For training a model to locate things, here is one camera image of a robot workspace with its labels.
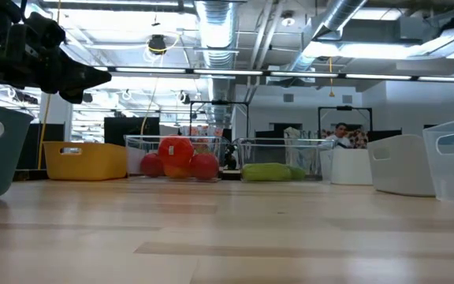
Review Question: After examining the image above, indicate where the silver smooth ventilation duct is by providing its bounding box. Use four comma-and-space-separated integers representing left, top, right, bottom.
289, 0, 370, 73

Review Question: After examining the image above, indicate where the black flat monitor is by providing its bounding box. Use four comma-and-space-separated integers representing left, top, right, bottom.
103, 116, 160, 147

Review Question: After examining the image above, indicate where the silver ribbed ventilation duct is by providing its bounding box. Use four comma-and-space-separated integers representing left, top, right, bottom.
194, 0, 239, 131

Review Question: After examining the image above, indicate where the dark green cucumber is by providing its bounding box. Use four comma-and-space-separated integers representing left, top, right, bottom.
288, 165, 307, 182

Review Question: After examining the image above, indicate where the person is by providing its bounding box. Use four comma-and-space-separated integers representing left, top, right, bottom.
327, 121, 354, 149

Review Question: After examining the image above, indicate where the floral patterned cushion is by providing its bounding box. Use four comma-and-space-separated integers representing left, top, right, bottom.
352, 129, 370, 149

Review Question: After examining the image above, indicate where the bright red orange tomato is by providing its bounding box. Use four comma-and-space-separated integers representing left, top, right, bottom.
162, 163, 193, 180

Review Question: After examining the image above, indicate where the black metal stand frame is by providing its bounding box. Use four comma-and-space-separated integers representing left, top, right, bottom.
318, 105, 374, 133

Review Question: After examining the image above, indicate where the black ceiling cord reel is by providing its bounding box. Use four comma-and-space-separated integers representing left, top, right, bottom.
147, 33, 169, 56

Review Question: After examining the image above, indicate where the white draped cloth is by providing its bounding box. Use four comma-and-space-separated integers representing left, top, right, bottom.
284, 126, 303, 140

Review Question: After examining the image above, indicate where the yellow plastic basket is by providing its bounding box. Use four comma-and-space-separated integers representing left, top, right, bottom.
42, 140, 128, 181

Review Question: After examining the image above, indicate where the yellow power cord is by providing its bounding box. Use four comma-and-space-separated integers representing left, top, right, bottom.
36, 0, 62, 170

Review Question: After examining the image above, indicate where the frosted grey plastic bin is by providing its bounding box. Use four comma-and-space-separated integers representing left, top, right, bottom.
367, 133, 437, 197

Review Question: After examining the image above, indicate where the yellow hanging pendant cord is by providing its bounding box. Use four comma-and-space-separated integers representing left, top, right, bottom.
327, 57, 335, 98

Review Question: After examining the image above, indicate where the long ceiling light strip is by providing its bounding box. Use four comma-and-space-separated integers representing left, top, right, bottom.
92, 62, 454, 84

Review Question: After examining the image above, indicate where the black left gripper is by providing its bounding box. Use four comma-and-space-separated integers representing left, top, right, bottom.
4, 11, 113, 104

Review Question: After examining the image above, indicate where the thin yellow hanging cord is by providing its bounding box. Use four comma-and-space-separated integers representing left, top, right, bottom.
140, 54, 161, 135

